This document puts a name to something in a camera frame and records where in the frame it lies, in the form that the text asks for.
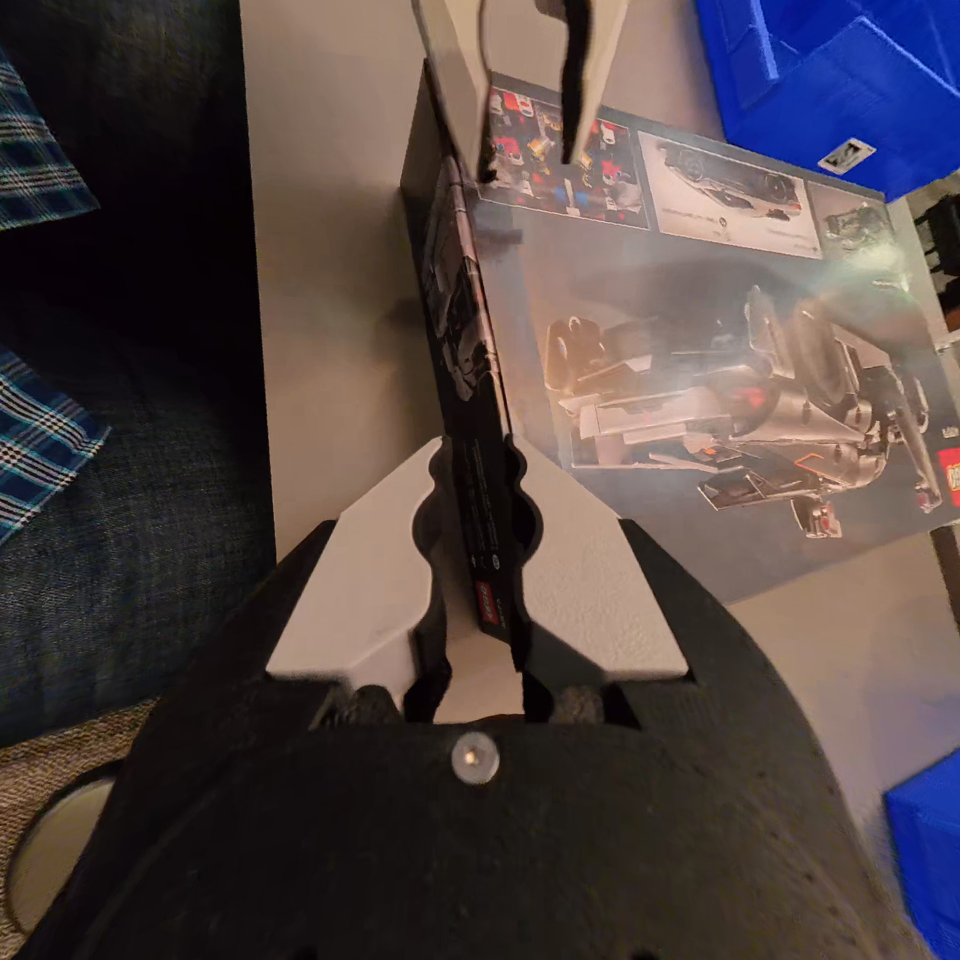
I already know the person's plaid shirt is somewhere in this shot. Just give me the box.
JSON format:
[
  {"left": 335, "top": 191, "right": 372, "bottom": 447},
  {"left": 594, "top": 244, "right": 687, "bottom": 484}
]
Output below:
[{"left": 0, "top": 45, "right": 114, "bottom": 549}]

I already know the metal shelf rack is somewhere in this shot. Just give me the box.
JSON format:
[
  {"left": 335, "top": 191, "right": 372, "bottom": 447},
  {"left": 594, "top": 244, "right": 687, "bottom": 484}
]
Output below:
[{"left": 903, "top": 171, "right": 960, "bottom": 331}]

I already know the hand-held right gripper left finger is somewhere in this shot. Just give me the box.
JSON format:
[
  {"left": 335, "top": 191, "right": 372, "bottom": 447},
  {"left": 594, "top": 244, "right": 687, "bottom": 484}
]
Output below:
[{"left": 264, "top": 435, "right": 453, "bottom": 724}]

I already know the white round table base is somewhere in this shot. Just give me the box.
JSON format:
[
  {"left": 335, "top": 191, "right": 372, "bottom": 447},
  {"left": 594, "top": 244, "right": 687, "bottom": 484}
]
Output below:
[{"left": 3, "top": 776, "right": 114, "bottom": 939}]

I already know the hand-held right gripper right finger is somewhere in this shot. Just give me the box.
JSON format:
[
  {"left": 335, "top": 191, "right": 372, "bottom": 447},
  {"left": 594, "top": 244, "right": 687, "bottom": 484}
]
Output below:
[{"left": 506, "top": 432, "right": 690, "bottom": 725}]

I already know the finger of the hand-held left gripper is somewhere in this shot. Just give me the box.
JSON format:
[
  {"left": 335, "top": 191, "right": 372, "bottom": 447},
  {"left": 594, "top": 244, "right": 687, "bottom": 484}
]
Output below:
[
  {"left": 534, "top": 0, "right": 631, "bottom": 170},
  {"left": 411, "top": 0, "right": 498, "bottom": 186}
]

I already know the lego set car box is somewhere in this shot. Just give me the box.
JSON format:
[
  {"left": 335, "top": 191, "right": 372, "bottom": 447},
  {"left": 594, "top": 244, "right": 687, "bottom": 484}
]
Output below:
[{"left": 399, "top": 58, "right": 960, "bottom": 661}]

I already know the blue plastic bin with tag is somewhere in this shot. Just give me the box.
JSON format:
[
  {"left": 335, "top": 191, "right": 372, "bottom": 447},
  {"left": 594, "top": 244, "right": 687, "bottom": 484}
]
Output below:
[{"left": 693, "top": 0, "right": 960, "bottom": 202}]

